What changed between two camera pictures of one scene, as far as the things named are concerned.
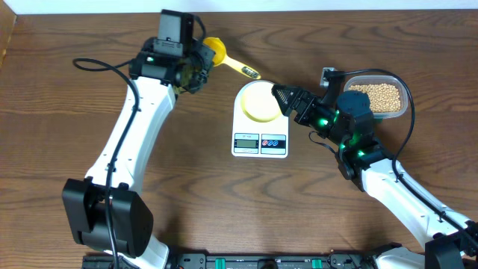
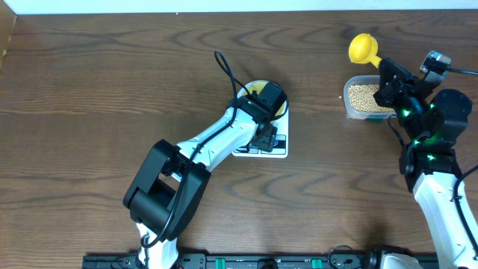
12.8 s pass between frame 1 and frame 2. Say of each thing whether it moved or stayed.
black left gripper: moved
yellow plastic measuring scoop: moved
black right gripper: moved
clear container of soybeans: stayed
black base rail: stayed
